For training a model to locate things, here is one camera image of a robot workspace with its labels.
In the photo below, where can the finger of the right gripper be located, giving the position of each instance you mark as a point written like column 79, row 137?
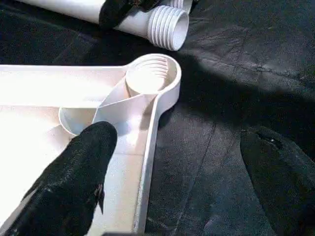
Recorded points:
column 115, row 12

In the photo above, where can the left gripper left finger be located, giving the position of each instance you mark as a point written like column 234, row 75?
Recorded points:
column 69, row 187

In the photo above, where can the white plastic table top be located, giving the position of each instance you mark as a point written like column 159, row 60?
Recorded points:
column 64, row 88

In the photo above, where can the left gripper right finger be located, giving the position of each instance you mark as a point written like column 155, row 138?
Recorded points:
column 283, row 177

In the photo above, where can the white plastic table leg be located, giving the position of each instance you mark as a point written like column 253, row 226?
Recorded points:
column 152, row 27
column 182, row 5

